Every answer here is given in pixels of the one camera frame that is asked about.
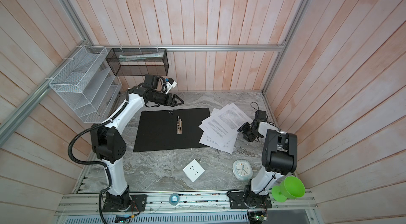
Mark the white oval alarm clock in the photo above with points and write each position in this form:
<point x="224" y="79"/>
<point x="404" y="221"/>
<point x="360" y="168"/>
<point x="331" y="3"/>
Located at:
<point x="242" y="170"/>

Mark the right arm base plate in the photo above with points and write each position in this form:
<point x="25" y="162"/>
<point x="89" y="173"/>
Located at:
<point x="243" y="200"/>

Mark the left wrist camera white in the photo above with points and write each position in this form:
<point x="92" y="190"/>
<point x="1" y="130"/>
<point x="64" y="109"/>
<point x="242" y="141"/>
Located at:
<point x="168" y="84"/>

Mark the green plastic funnel cup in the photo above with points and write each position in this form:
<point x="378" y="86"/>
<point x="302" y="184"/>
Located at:
<point x="290" y="188"/>

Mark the blue tape roll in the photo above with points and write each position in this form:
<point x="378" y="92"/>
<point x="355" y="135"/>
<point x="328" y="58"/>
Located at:
<point x="174" y="199"/>

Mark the horizontal aluminium frame bar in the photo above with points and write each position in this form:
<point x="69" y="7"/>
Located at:
<point x="208" y="48"/>

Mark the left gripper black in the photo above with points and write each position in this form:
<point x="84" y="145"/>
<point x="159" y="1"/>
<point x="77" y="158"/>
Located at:
<point x="173" y="101"/>

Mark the blue folder black inside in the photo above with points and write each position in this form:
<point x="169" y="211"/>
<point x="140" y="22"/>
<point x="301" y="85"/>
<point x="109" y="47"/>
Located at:
<point x="157" y="130"/>

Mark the aluminium mounting rail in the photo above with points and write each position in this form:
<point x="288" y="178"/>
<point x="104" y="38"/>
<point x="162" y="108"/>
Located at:
<point x="189" y="201"/>

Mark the metal folder clip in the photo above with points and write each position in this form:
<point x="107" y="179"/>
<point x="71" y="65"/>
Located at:
<point x="179" y="125"/>

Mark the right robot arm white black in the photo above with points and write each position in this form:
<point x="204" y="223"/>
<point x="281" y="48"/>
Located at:
<point x="279" y="157"/>

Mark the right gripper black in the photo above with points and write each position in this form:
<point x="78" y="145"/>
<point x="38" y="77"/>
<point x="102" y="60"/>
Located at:
<point x="243" y="128"/>

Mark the black wire mesh basket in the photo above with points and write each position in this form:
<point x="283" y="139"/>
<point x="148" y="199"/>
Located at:
<point x="125" y="62"/>

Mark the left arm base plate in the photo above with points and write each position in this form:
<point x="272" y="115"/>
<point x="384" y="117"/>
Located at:
<point x="128" y="202"/>

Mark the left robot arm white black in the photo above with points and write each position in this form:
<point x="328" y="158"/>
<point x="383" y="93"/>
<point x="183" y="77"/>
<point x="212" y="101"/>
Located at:
<point x="109" y="145"/>

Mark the white wire mesh shelf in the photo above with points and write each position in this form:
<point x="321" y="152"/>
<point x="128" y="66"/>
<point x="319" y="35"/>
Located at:
<point x="86" y="86"/>

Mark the white wall socket plate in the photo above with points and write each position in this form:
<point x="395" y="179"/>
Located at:
<point x="193" y="170"/>

